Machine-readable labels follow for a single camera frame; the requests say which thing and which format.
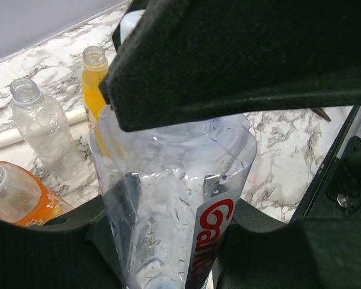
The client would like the yellow pomelo drink bottle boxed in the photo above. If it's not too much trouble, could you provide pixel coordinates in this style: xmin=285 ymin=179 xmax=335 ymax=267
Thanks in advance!
xmin=81 ymin=46 xmax=112 ymax=129

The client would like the white PVC pipe frame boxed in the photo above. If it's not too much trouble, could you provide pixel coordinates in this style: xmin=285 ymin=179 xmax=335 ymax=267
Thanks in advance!
xmin=0 ymin=107 xmax=88 ymax=152

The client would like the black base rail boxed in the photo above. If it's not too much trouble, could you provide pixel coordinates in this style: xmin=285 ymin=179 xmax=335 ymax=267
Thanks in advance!
xmin=291 ymin=106 xmax=361 ymax=221

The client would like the clear plastic bottle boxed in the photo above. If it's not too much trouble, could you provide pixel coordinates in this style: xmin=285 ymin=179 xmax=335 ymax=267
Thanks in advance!
xmin=10 ymin=78 xmax=82 ymax=180

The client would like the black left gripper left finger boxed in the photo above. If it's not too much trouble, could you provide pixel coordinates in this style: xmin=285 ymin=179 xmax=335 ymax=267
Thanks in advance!
xmin=0 ymin=196 xmax=123 ymax=288

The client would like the small blue-label water bottle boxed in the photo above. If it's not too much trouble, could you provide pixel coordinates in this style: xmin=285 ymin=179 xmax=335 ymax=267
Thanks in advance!
xmin=89 ymin=106 xmax=257 ymax=288

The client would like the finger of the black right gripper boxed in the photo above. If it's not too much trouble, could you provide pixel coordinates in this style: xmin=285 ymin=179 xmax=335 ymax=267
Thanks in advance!
xmin=112 ymin=0 xmax=147 ymax=51
xmin=100 ymin=1 xmax=361 ymax=132

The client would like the orange label squat bottle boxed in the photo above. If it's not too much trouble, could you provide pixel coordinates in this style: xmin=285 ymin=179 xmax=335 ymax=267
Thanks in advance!
xmin=0 ymin=161 xmax=73 ymax=227

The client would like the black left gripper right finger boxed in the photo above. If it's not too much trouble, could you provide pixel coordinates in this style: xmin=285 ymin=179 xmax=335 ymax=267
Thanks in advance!
xmin=213 ymin=200 xmax=361 ymax=288

